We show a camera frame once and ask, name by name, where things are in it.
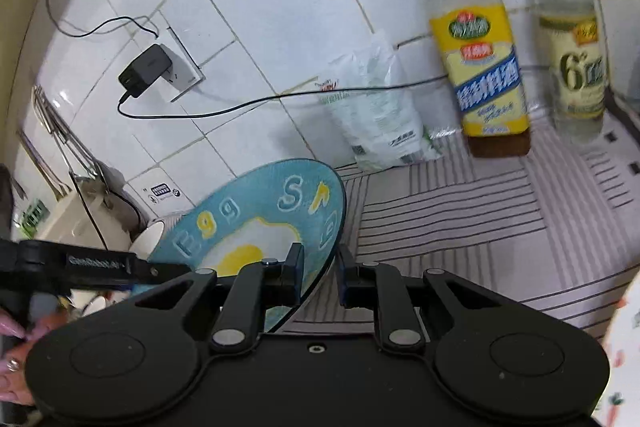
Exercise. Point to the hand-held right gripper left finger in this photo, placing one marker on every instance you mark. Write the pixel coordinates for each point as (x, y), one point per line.
(295, 264)

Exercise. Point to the green label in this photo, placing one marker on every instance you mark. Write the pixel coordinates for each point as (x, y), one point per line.
(35, 213)

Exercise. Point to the cooking wine bottle yellow label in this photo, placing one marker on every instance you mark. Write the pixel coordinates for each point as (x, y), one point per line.
(480, 72)

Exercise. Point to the black plug-in charger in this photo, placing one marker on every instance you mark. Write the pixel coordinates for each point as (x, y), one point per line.
(142, 72)

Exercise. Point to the blue egg print plate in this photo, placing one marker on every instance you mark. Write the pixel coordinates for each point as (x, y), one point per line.
(280, 202)

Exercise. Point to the person's left hand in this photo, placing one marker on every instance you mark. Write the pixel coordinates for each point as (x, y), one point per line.
(15, 372)

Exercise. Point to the clear vinegar bottle yellow cap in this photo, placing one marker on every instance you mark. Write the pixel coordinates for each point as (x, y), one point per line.
(570, 57)

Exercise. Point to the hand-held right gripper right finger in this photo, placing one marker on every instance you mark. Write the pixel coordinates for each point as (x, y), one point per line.
(343, 279)

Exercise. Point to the white wall socket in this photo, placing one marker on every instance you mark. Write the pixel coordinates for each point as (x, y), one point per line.
(187, 67)

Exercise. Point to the striped table mat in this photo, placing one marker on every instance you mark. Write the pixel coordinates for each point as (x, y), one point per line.
(450, 232)

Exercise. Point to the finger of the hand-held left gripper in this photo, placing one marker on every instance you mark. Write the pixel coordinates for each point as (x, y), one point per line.
(162, 272)

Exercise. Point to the clear plastic bag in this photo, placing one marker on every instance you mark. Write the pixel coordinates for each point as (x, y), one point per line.
(380, 117)

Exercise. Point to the beige plastic dish drainer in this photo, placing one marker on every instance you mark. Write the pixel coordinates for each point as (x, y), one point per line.
(65, 222)

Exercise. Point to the white bowl with dark rim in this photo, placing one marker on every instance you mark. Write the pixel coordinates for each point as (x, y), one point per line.
(150, 238)

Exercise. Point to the bunny carrot print plate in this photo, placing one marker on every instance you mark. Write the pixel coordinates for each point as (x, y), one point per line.
(625, 347)

